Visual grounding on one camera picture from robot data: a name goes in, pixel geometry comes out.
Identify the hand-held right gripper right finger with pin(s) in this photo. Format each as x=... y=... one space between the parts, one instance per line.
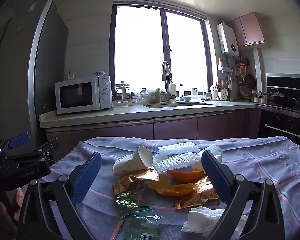
x=215 y=177

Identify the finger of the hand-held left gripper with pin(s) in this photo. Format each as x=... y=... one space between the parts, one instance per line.
x=20 y=138
x=46 y=147

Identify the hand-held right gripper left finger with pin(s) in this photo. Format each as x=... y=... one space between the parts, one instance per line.
x=88 y=177

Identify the gold foil wrapper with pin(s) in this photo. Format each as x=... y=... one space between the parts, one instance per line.
x=130 y=181
x=197 y=196

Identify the white printed paper cup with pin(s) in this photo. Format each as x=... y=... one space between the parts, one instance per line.
x=216 y=151
x=130 y=165

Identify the orange peel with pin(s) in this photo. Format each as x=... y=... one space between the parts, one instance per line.
x=187 y=176
x=160 y=182
x=177 y=190

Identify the white tissue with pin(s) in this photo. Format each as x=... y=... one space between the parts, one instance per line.
x=205 y=217

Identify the green candy wrapper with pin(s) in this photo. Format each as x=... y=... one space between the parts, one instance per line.
x=126 y=201
x=136 y=212

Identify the clear plastic packet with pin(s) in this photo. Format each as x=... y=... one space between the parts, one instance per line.
x=140 y=230

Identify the person's left hand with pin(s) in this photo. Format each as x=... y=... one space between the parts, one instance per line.
x=18 y=201

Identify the blue checked cloth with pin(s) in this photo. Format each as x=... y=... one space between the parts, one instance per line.
x=252 y=170

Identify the white microwave oven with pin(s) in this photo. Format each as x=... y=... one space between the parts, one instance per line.
x=75 y=95

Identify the kitchen counter with cabinets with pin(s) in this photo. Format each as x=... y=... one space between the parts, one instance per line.
x=175 y=127

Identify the grey refrigerator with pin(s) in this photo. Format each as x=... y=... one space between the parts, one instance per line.
x=20 y=67

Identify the white figurine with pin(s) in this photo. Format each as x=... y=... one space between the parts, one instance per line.
x=70 y=75

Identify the clear plastic container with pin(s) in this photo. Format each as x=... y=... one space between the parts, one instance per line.
x=120 y=104

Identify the kitchen sink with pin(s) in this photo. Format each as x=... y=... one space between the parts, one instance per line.
x=177 y=104

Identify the white utensil holder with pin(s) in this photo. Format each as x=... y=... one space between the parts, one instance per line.
x=223 y=94

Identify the black built-in oven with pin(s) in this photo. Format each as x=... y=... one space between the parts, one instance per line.
x=282 y=122

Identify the white mug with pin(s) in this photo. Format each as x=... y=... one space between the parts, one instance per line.
x=194 y=91

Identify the woven basket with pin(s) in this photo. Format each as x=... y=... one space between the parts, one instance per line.
x=245 y=92

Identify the blue patterned bowl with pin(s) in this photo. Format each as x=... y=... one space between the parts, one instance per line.
x=99 y=73

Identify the glass jar with lid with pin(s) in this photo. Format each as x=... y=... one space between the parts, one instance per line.
x=121 y=90

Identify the white soap bottle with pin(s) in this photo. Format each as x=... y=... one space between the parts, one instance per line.
x=172 y=91

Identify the clear plastic bag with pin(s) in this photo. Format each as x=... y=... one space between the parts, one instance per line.
x=141 y=97

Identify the black lidded pot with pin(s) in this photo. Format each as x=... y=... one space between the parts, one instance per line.
x=275 y=98

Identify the metal kitchen faucet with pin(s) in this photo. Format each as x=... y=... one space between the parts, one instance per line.
x=167 y=88

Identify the jar with green contents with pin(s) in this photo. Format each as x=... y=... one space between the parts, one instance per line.
x=154 y=97

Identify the black frying pan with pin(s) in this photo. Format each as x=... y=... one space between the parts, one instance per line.
x=250 y=80

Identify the brown dish rag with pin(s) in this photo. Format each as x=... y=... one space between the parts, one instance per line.
x=166 y=70

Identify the black range hood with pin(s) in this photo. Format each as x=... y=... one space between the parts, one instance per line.
x=287 y=78

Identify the white water heater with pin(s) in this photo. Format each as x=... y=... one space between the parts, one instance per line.
x=227 y=38

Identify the dark framed window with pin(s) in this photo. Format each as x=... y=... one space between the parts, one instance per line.
x=140 y=42

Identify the white wall rack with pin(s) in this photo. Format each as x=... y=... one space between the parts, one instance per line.
x=225 y=68

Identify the pink wall cabinet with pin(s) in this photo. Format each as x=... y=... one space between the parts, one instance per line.
x=247 y=30

